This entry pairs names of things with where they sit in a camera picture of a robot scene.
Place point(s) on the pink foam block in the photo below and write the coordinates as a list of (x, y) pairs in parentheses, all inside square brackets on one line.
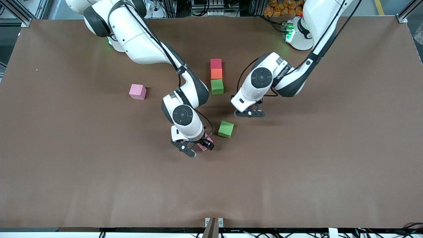
[(201, 147), (137, 91)]

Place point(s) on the green foam block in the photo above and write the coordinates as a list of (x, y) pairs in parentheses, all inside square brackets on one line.
[(225, 129), (217, 86)]

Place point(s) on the orange foam block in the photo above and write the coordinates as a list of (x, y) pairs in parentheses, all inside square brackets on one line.
[(216, 74)]

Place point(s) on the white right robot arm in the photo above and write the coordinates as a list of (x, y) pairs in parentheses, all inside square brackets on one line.
[(142, 46)]

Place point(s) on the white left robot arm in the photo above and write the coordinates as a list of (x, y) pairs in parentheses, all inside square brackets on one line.
[(317, 19)]

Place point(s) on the red foam block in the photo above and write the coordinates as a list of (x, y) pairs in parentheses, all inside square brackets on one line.
[(216, 63)]

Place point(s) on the white terminal strip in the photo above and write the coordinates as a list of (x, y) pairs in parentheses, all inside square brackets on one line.
[(218, 13)]

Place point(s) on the bag of orange fruit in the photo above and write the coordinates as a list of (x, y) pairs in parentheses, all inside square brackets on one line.
[(277, 8)]

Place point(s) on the small metal bracket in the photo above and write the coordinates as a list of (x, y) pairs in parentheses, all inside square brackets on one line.
[(207, 222)]

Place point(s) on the aluminium profile post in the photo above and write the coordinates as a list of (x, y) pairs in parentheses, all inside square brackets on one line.
[(172, 6)]

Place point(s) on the small white bracket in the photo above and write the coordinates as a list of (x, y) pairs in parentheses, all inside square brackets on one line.
[(331, 233)]

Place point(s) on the aluminium frame corner post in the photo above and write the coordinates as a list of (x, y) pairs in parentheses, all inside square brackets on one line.
[(402, 19), (26, 22)]

